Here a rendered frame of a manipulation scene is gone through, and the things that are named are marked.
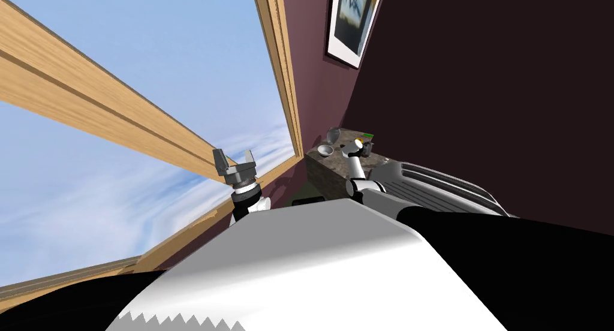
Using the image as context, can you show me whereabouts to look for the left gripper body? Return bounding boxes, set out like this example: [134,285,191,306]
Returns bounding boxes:
[221,161,258,186]

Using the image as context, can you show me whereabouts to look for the grey ribbed appliance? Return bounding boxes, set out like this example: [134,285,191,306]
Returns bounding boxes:
[368,160,510,218]

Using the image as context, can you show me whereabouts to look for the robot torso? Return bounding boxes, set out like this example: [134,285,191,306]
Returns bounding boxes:
[104,195,509,331]

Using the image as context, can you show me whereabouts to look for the wooden framed window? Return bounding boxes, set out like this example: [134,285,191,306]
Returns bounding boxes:
[0,0,306,314]

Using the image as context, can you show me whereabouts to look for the white framed wall picture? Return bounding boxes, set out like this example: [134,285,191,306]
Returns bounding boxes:
[326,0,386,70]

